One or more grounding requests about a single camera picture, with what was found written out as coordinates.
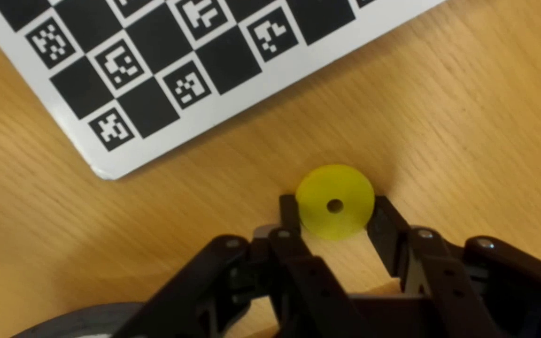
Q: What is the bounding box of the round yellow block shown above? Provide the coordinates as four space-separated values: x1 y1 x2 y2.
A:
296 163 377 242

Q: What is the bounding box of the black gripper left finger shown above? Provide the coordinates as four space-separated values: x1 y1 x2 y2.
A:
112 191 362 338

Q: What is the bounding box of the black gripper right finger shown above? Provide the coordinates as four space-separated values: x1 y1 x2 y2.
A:
367 193 541 338

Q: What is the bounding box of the checkered marker calibration board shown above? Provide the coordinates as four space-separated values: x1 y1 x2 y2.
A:
0 0 448 182

